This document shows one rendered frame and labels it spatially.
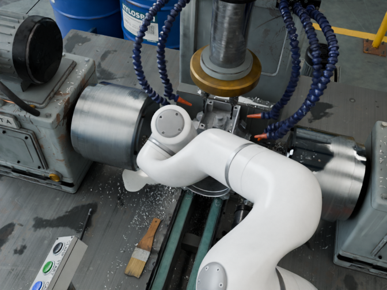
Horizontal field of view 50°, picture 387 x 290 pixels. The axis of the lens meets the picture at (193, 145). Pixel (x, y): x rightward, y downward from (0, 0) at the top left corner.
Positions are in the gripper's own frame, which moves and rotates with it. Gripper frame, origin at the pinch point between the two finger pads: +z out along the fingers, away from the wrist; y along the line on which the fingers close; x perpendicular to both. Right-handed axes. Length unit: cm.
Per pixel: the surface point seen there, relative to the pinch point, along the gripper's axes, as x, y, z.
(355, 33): 154, 75, 217
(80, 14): 93, -121, 144
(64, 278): -38.5, -17.4, -18.0
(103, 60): 38, -56, 57
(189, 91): 17.8, -5.2, 5.2
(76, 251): -32.6, -17.5, -14.7
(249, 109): 16.5, 13.5, 5.6
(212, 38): 23.2, 2.6, -23.9
